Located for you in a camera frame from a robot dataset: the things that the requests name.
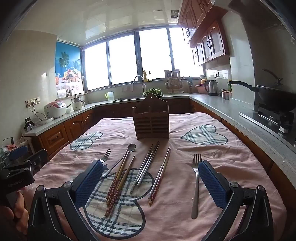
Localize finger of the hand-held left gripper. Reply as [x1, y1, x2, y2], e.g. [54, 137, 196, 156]
[1, 146, 28, 167]
[27, 149, 48, 175]

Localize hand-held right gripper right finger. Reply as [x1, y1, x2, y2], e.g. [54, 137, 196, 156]
[198, 159, 274, 241]

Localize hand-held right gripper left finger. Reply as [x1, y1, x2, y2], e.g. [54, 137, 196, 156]
[27, 159, 108, 241]

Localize pale wooden floral chopstick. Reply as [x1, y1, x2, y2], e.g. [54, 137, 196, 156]
[106, 150, 129, 201]
[109, 151, 130, 205]

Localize red patterned wooden chopsticks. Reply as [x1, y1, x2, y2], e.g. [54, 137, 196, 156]
[105, 155, 136, 217]

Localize wooden utensil holder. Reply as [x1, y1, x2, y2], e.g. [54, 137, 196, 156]
[132, 94, 170, 140]

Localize person's left hand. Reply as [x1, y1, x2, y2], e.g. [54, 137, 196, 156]
[0, 191, 30, 235]

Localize large steel fork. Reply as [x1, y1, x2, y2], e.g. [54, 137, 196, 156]
[191, 154, 202, 219]

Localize small steel fork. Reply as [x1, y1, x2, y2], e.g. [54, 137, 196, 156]
[100, 149, 112, 163]

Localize pink tablecloth with plaid hearts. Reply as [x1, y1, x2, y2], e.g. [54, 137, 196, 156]
[32, 112, 287, 241]

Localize wooden base cabinets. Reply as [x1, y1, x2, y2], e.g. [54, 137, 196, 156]
[38, 97, 296, 209]

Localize white and red rice cooker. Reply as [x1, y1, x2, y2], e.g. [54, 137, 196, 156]
[44, 101, 68, 119]

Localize steel chopstick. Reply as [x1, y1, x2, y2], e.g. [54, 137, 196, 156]
[130, 144, 154, 194]
[137, 141, 160, 187]

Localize steel spoon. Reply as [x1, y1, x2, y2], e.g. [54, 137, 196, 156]
[101, 143, 137, 178]

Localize white electric pot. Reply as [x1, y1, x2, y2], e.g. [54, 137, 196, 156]
[70, 95, 86, 109]

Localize grey speckled countertop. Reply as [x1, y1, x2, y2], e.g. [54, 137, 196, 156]
[24, 93, 296, 167]

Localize gas stove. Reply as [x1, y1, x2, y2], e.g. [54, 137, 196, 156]
[239, 103, 296, 135]

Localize kitchen sink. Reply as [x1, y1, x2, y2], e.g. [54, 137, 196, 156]
[111, 97, 144, 103]

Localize steel electric kettle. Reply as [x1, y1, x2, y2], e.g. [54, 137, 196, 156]
[204, 79, 219, 96]

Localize knife block with knives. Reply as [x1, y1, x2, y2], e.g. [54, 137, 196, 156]
[186, 76, 195, 93]

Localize tropical beach window blind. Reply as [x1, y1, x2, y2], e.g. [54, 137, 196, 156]
[55, 41, 84, 93]

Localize black wok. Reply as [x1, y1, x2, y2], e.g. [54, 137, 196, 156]
[228, 69, 296, 110]

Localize green leafy vegetables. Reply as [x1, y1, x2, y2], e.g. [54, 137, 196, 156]
[142, 88, 163, 97]

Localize steel kitchen faucet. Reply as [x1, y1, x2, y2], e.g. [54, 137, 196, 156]
[133, 75, 146, 94]

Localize kitchen window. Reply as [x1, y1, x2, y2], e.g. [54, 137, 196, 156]
[82, 28, 204, 92]

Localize white wall socket strip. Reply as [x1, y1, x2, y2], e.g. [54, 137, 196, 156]
[25, 97, 40, 107]

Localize wire dish rack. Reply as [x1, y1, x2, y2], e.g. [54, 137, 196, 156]
[164, 69, 184, 94]

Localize wooden wall cabinets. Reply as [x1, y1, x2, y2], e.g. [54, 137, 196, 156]
[177, 0, 230, 67]

